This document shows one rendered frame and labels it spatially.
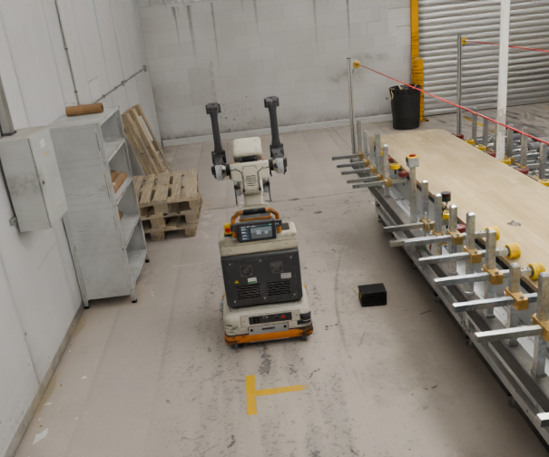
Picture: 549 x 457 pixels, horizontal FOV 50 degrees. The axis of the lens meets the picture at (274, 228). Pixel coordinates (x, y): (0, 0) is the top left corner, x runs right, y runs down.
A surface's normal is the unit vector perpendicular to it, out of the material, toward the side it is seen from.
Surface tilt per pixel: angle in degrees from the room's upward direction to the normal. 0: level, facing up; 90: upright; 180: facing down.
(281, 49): 90
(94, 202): 90
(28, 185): 90
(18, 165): 90
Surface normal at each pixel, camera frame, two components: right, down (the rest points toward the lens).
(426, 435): -0.10, -0.93
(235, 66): 0.07, 0.35
